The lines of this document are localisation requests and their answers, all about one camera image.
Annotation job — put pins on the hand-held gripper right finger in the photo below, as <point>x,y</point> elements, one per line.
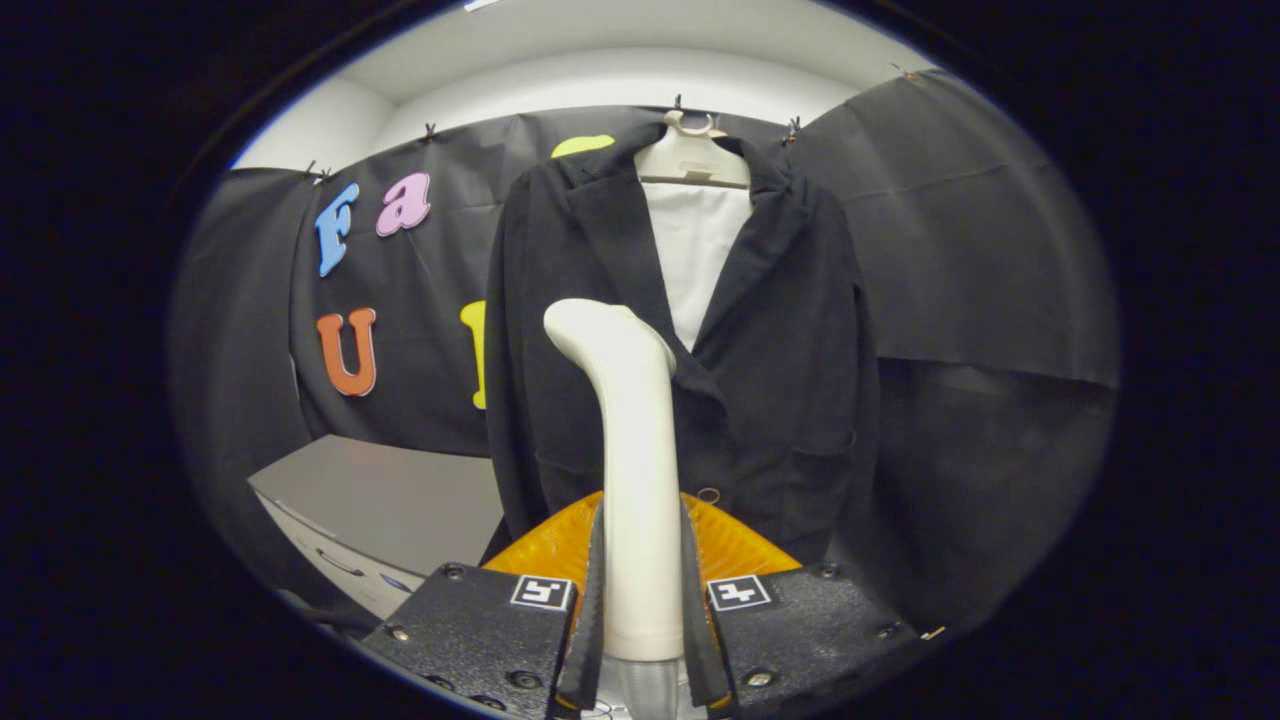
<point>695,640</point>

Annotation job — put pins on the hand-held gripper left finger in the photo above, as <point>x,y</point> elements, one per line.
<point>594,640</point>

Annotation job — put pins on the white garment steamer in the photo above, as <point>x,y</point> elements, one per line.
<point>640,480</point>

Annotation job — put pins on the black blazer jacket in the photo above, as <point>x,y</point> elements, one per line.
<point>800,380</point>

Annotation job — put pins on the grey drawer cabinet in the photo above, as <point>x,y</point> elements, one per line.
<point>400,500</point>

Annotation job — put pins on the white mannequin torso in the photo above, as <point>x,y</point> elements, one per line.
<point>695,250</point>

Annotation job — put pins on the black backdrop cloth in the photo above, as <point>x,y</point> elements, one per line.
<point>1000,250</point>

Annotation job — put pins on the ceiling light panel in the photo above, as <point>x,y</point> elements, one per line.
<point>481,4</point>

